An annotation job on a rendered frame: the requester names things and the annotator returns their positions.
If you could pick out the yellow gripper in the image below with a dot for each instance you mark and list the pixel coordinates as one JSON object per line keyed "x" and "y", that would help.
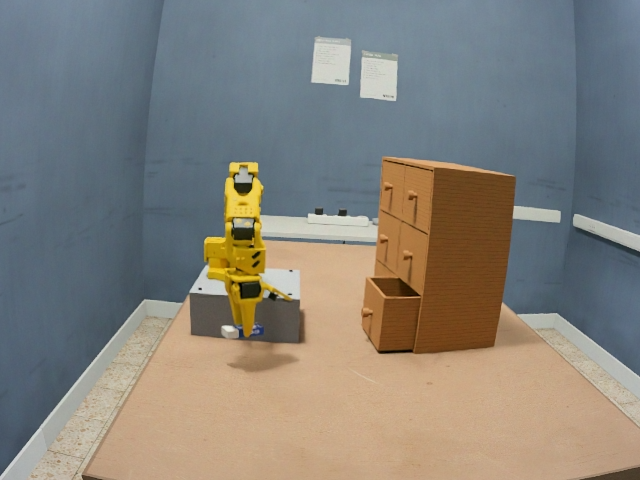
{"x": 241, "y": 291}

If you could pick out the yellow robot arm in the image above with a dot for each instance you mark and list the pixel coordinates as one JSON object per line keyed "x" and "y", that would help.
{"x": 241, "y": 230}

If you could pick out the brown chest of drawers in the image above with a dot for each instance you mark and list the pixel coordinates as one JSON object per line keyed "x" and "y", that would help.
{"x": 470, "y": 226}

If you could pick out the blue and white eraser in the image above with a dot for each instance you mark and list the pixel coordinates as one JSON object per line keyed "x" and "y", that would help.
{"x": 233, "y": 331}

